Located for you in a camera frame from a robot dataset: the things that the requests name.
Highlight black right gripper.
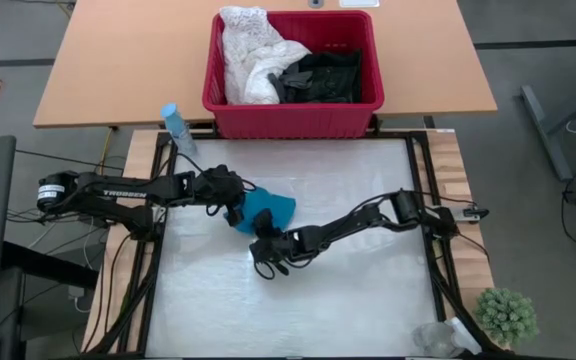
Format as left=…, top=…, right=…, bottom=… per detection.
left=249, top=208, right=303, bottom=267

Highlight light blue air freshener bottle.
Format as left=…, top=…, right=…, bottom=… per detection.
left=160, top=102, right=199, bottom=157

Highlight tan wooden desk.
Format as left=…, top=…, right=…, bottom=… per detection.
left=32, top=0, right=499, bottom=130

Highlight blue garment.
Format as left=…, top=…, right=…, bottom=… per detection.
left=222, top=186, right=298, bottom=236

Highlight yellow cable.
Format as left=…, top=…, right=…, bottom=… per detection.
left=97, top=127, right=115, bottom=174

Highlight green artificial plant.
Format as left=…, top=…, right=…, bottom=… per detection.
left=474, top=287, right=540, bottom=350

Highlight grey metal table leg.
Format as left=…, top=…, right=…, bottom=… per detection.
left=520, top=83, right=576, bottom=182

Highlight red plastic laundry basket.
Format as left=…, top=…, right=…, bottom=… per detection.
left=201, top=9, right=386, bottom=140

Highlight white power adapter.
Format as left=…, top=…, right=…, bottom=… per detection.
left=66, top=284, right=92, bottom=315

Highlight white lace garment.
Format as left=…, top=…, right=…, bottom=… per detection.
left=218, top=5, right=313, bottom=106

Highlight black garment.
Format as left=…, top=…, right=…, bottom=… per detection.
left=267, top=48, right=364, bottom=105

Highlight clear plastic spray bottle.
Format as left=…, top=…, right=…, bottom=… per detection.
left=410, top=316, right=483, bottom=359

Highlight thin black floor cable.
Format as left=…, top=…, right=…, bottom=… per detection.
left=15, top=148, right=125, bottom=172

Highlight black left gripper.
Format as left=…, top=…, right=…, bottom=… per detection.
left=192, top=163, right=248, bottom=228

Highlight light wood side board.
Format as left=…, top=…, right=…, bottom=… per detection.
left=81, top=128, right=162, bottom=354
left=420, top=128, right=498, bottom=346

